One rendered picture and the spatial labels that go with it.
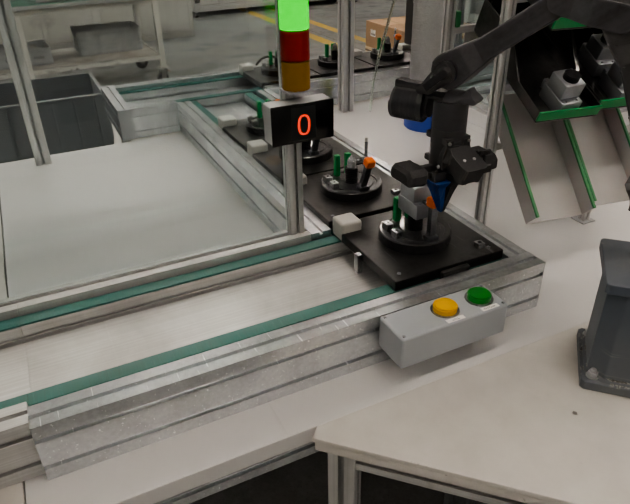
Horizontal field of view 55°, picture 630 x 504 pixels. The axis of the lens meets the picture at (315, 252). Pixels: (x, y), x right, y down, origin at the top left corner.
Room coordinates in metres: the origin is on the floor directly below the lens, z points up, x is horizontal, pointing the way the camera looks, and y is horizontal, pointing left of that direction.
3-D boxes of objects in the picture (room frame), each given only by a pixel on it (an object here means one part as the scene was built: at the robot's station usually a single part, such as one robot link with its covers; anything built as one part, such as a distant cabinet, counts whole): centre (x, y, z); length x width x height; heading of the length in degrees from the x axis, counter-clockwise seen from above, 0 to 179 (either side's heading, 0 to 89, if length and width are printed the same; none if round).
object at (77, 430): (0.78, -0.01, 0.91); 0.89 x 0.06 x 0.11; 115
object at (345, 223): (1.08, -0.07, 0.97); 0.05 x 0.05 x 0.04; 25
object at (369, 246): (1.03, -0.20, 0.96); 0.24 x 0.24 x 0.02; 25
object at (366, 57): (2.57, -0.32, 1.01); 0.24 x 0.24 x 0.13; 25
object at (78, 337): (0.93, 0.09, 0.91); 0.84 x 0.28 x 0.10; 115
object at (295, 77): (1.06, 0.03, 1.28); 0.05 x 0.05 x 0.05
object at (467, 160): (0.92, -0.25, 1.17); 0.07 x 0.07 x 0.06; 26
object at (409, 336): (0.80, -0.21, 0.93); 0.21 x 0.07 x 0.06; 115
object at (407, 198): (1.04, -0.19, 1.06); 0.08 x 0.04 x 0.07; 25
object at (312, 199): (1.26, -0.09, 1.01); 0.24 x 0.24 x 0.13; 25
